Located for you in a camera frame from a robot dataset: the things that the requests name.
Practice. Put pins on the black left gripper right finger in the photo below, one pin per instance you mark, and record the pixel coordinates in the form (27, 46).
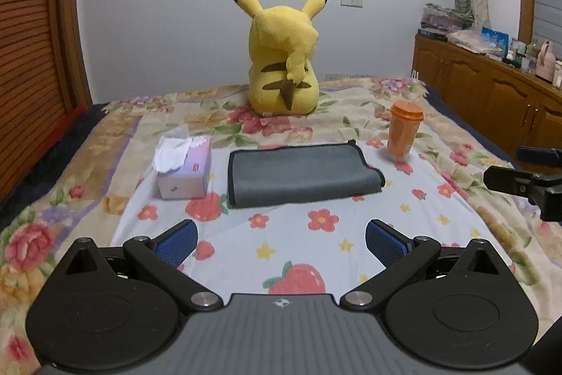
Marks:
(406, 260)

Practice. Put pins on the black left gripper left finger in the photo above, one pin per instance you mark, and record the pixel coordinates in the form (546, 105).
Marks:
(157, 262)

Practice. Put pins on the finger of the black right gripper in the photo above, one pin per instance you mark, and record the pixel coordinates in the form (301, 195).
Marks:
(543, 191)
(545, 157)

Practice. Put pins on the purple and grey towel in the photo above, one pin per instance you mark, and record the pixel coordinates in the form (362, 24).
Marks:
(304, 174)

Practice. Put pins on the brown wooden cabinet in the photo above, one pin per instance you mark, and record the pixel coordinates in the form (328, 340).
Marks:
(508, 107)

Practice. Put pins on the pink bottle on cabinet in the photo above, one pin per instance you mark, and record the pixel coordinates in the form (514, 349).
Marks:
(545, 62)

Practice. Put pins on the pink tissue box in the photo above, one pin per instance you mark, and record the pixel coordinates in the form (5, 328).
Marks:
(182, 162)

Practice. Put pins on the floral bed sheet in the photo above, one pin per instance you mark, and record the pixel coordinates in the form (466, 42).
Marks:
(97, 181)

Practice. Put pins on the blue picture card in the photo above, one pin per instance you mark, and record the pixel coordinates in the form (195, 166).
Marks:
(500, 39)

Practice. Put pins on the orange plastic cup with lid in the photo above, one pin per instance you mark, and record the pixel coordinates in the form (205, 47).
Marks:
(405, 120)

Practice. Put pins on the stack of folded cloths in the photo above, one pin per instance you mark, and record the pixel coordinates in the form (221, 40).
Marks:
(438, 22)

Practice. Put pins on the yellow Pikachu plush toy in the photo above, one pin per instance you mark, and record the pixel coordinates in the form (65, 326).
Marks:
(282, 42)

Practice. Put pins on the brown wooden slatted door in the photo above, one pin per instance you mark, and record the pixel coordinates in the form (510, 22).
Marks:
(43, 82)

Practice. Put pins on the white wall switch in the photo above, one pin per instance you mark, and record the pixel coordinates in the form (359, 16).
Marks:
(352, 3)

